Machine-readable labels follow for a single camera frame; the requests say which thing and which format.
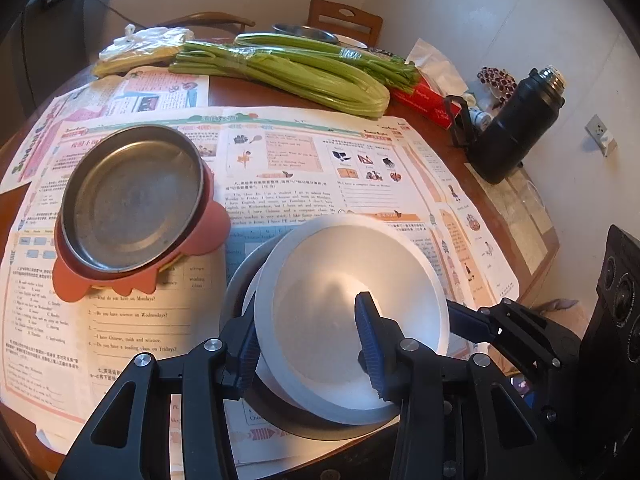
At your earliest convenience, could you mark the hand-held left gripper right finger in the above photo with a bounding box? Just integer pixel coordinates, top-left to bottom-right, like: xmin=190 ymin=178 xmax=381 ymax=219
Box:
xmin=354 ymin=291 xmax=571 ymax=480

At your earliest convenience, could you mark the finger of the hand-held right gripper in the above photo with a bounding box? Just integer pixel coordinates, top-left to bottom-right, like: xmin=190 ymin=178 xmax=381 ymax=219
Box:
xmin=446 ymin=299 xmax=583 ymax=376

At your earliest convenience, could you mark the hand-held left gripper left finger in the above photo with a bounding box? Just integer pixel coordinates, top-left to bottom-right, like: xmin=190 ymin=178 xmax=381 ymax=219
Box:
xmin=55 ymin=310 xmax=261 ymax=480

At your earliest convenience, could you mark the steel bowl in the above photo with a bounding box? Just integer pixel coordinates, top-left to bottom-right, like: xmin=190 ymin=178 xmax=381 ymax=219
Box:
xmin=220 ymin=237 xmax=416 ymax=443

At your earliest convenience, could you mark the red printed paper bowl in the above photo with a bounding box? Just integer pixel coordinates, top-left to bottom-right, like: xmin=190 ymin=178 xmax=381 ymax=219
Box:
xmin=242 ymin=260 xmax=403 ymax=427
xmin=254 ymin=214 xmax=451 ymax=425

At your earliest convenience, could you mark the orange footed plate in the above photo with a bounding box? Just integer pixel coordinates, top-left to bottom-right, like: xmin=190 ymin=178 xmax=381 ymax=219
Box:
xmin=52 ymin=160 xmax=232 ymax=303

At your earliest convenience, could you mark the steel plate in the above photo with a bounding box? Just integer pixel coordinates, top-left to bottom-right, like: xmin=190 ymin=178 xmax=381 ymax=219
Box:
xmin=59 ymin=125 xmax=205 ymax=273

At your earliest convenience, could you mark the large printed newspaper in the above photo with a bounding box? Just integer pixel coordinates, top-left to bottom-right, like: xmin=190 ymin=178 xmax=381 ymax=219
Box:
xmin=0 ymin=105 xmax=526 ymax=426

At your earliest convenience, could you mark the small white bottle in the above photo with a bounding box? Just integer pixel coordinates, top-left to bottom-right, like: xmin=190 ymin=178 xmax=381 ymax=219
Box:
xmin=467 ymin=107 xmax=493 ymax=131

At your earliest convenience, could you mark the black thermos bottle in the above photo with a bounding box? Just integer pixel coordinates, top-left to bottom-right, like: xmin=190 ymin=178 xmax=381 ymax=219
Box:
xmin=445 ymin=65 xmax=568 ymax=185

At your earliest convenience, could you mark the red tissue box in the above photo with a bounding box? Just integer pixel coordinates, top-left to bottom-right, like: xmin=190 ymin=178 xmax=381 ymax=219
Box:
xmin=390 ymin=37 xmax=468 ymax=128

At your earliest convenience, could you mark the red white patterned object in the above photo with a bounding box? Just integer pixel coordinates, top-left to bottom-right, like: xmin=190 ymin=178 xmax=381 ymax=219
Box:
xmin=477 ymin=66 xmax=518 ymax=98

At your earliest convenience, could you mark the celery bunch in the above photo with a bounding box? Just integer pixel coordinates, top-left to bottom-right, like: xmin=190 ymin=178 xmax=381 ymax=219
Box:
xmin=235 ymin=32 xmax=421 ymax=86
xmin=168 ymin=40 xmax=391 ymax=116

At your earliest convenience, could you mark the pink printed newspaper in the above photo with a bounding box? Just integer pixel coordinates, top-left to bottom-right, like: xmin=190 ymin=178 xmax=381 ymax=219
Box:
xmin=0 ymin=67 xmax=210 ymax=196

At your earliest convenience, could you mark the steel basin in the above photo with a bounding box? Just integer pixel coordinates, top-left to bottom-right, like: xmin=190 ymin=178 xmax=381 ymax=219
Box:
xmin=272 ymin=22 xmax=341 ymax=45

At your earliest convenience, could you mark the plastic bag of yellow food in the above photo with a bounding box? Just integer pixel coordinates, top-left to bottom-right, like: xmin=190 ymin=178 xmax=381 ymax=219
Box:
xmin=95 ymin=25 xmax=196 ymax=78

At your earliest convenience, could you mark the wooden chair with cutout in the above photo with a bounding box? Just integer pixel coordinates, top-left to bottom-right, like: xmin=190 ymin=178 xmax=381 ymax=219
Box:
xmin=306 ymin=0 xmax=384 ymax=47

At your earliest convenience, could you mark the wooden chair with curved back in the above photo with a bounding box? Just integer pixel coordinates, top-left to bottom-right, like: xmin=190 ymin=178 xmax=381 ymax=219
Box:
xmin=150 ymin=12 xmax=256 ymax=36

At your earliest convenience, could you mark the grey refrigerator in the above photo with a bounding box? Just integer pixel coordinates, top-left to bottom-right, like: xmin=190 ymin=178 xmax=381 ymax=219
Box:
xmin=0 ymin=0 xmax=93 ymax=111

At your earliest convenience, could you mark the white wall socket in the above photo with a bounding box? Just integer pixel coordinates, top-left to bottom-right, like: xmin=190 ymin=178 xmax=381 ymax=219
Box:
xmin=585 ymin=114 xmax=618 ymax=153

